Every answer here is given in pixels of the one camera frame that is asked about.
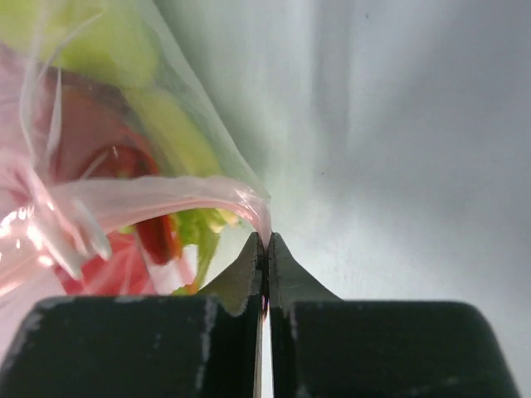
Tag green fake pear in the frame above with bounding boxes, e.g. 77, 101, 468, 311
1, 1, 225, 180

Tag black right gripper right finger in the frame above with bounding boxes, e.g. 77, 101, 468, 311
268, 234, 519, 397

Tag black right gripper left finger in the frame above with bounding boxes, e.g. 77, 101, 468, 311
1, 234, 264, 397

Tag red fake lobster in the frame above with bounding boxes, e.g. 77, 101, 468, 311
45, 70, 163, 295

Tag clear zip top bag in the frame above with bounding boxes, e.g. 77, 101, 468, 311
0, 0, 273, 308

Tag green fake grapes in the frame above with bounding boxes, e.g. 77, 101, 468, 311
119, 208, 241, 295

